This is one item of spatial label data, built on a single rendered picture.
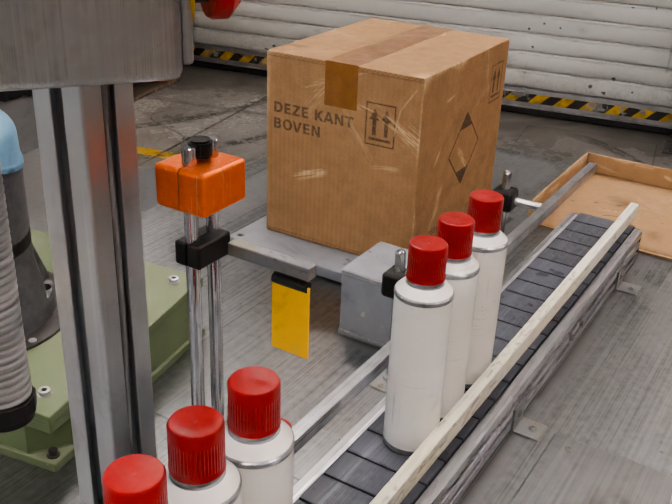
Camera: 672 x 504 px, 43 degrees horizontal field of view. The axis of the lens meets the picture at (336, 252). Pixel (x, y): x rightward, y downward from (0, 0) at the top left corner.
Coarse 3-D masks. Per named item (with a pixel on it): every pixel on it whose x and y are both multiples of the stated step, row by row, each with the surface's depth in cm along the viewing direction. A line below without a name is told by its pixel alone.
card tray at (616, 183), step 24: (576, 168) 157; (600, 168) 161; (624, 168) 159; (648, 168) 156; (552, 192) 148; (576, 192) 153; (600, 192) 153; (624, 192) 154; (648, 192) 154; (528, 216) 140; (552, 216) 142; (600, 216) 143; (648, 216) 144; (648, 240) 135
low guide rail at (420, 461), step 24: (624, 216) 123; (600, 240) 115; (576, 288) 106; (552, 312) 99; (528, 336) 92; (504, 360) 88; (480, 384) 84; (456, 408) 80; (432, 432) 77; (456, 432) 79; (432, 456) 75; (408, 480) 71
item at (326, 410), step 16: (576, 176) 123; (560, 192) 117; (544, 208) 112; (528, 224) 107; (512, 240) 103; (384, 352) 79; (368, 368) 77; (384, 368) 79; (352, 384) 75; (368, 384) 77; (336, 400) 72; (320, 416) 70; (304, 432) 69
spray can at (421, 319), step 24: (432, 240) 73; (408, 264) 73; (432, 264) 71; (408, 288) 73; (432, 288) 73; (408, 312) 73; (432, 312) 72; (408, 336) 74; (432, 336) 74; (408, 360) 75; (432, 360) 75; (408, 384) 76; (432, 384) 76; (408, 408) 77; (432, 408) 77; (384, 432) 80; (408, 432) 78
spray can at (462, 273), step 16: (448, 224) 76; (464, 224) 76; (448, 240) 76; (464, 240) 76; (448, 256) 77; (464, 256) 77; (448, 272) 77; (464, 272) 77; (464, 288) 78; (464, 304) 78; (464, 320) 79; (464, 336) 80; (448, 352) 80; (464, 352) 81; (448, 368) 81; (464, 368) 82; (448, 384) 82; (464, 384) 84; (448, 400) 83
